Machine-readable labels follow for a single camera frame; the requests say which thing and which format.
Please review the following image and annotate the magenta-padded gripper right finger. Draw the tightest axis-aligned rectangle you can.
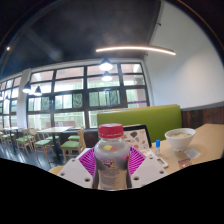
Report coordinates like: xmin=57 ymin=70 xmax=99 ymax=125
xmin=127 ymin=145 xmax=169 ymax=190

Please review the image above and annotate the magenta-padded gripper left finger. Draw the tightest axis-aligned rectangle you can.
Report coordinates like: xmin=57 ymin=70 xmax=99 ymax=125
xmin=56 ymin=147 xmax=98 ymax=190

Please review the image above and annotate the clear red-capped drink bottle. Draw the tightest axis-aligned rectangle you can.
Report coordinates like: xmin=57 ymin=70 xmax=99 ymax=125
xmin=91 ymin=123 xmax=133 ymax=192

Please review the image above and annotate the small blue-capped white bottle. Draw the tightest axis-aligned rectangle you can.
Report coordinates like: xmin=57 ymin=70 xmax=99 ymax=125
xmin=154 ymin=139 xmax=162 ymax=156

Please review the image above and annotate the black-framed tablet menu stand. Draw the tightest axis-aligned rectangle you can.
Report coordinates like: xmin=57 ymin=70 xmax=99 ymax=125
xmin=122 ymin=124 xmax=153 ymax=152

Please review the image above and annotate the small reddish plastic packet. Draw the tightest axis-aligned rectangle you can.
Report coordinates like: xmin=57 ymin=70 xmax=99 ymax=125
xmin=177 ymin=157 xmax=194 ymax=169

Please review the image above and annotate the white ceramic bowl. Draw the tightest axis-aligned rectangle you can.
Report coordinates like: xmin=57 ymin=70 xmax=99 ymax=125
xmin=164 ymin=127 xmax=197 ymax=153

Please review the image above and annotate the group of green-seated wooden chairs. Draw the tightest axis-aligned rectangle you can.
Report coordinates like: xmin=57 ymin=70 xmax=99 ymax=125
xmin=0 ymin=125 xmax=87 ymax=164

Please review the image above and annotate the light wooden dining table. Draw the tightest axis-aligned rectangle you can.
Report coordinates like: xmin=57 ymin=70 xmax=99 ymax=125
xmin=35 ymin=125 xmax=74 ymax=160

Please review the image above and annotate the clear plastic wrapper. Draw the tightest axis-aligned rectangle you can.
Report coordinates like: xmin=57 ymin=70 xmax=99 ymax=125
xmin=183 ymin=147 xmax=202 ymax=160

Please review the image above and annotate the green upholstered bench seat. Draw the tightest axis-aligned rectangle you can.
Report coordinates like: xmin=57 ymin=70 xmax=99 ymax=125
xmin=96 ymin=103 xmax=183 ymax=143

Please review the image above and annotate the dark-framed window front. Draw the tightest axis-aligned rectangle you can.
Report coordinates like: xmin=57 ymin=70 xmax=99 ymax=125
xmin=0 ymin=61 xmax=150 ymax=131

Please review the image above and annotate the curved linear ceiling light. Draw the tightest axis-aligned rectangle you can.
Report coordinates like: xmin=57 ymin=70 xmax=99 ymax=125
xmin=95 ymin=45 xmax=177 ymax=57

